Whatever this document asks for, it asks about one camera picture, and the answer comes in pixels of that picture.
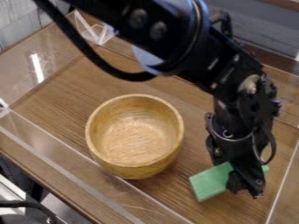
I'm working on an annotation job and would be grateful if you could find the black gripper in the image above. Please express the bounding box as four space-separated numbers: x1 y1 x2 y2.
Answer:
204 128 278 200

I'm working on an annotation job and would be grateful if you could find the green rectangular block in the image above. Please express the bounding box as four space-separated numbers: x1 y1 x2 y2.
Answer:
188 161 271 203

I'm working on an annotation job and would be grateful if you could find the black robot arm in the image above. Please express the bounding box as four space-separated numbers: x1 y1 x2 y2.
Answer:
32 0 282 198

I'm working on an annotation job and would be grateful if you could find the brown wooden bowl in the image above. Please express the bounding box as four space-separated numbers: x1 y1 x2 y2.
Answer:
86 94 184 179

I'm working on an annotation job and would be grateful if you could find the clear acrylic tray wall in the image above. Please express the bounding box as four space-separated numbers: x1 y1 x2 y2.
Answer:
0 99 192 224

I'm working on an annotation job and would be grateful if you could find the black metal table frame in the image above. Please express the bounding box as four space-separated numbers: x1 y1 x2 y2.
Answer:
0 156 91 224

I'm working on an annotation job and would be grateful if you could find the black cable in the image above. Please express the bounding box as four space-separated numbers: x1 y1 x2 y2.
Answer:
0 199 58 224

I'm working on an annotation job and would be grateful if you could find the clear acrylic corner bracket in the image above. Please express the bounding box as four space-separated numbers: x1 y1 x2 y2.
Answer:
74 10 115 46

